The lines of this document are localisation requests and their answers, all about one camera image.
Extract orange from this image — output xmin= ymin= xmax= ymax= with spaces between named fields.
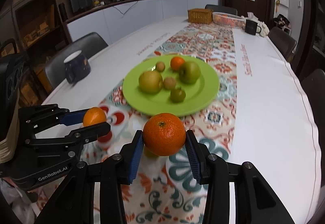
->
xmin=170 ymin=57 xmax=186 ymax=71
xmin=143 ymin=113 xmax=186 ymax=157
xmin=83 ymin=107 xmax=107 ymax=127

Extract wicker basket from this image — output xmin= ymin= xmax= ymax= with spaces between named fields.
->
xmin=187 ymin=9 xmax=213 ymax=24

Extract dark blue mug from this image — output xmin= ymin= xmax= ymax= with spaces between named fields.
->
xmin=63 ymin=50 xmax=91 ymax=84

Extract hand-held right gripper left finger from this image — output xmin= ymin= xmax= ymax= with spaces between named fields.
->
xmin=34 ymin=129 xmax=144 ymax=224

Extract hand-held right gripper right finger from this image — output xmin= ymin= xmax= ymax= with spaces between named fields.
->
xmin=185 ymin=129 xmax=295 ymax=224

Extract white plush toy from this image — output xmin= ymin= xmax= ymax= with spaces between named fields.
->
xmin=255 ymin=21 xmax=270 ymax=37

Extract green plate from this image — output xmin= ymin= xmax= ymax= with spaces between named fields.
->
xmin=122 ymin=55 xmax=220 ymax=117

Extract yellow pear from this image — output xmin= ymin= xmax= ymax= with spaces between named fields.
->
xmin=138 ymin=71 xmax=163 ymax=94

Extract green apple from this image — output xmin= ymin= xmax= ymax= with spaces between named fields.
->
xmin=179 ymin=61 xmax=201 ymax=84

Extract grey chair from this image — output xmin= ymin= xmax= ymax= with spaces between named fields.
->
xmin=268 ymin=26 xmax=297 ymax=60
xmin=45 ymin=32 xmax=109 ymax=90
xmin=204 ymin=4 xmax=238 ymax=15
xmin=301 ymin=69 xmax=325 ymax=125

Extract patterned table runner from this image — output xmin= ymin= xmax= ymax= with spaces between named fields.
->
xmin=38 ymin=22 xmax=238 ymax=224

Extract black mug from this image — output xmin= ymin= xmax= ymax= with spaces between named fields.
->
xmin=244 ymin=20 xmax=262 ymax=36

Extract green tangerine with stem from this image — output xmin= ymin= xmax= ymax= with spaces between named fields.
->
xmin=170 ymin=87 xmax=186 ymax=103

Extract pink plastic basket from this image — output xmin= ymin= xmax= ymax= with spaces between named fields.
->
xmin=212 ymin=12 xmax=245 ymax=28

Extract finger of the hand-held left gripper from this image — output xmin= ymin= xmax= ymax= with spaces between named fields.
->
xmin=25 ymin=122 xmax=112 ymax=147
xmin=18 ymin=103 xmax=88 ymax=138

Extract bags on stool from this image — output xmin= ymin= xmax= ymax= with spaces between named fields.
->
xmin=274 ymin=14 xmax=291 ymax=34

